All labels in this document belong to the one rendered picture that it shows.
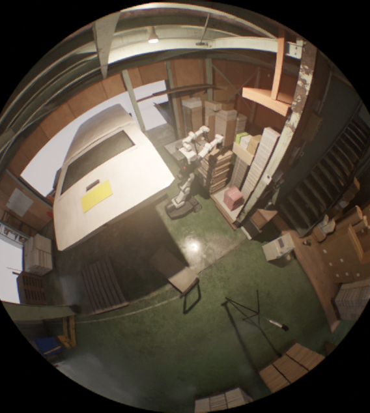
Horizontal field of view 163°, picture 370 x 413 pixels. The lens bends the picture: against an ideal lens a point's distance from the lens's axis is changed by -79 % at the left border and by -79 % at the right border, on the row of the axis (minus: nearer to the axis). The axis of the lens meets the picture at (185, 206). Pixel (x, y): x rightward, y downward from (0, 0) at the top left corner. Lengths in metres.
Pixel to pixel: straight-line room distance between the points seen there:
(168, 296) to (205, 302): 0.68
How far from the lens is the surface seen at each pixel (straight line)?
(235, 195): 2.49
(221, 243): 2.57
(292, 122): 1.18
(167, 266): 2.34
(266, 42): 1.32
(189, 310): 2.60
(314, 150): 2.11
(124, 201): 1.00
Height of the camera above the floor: 2.48
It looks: 61 degrees down
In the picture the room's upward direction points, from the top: 12 degrees counter-clockwise
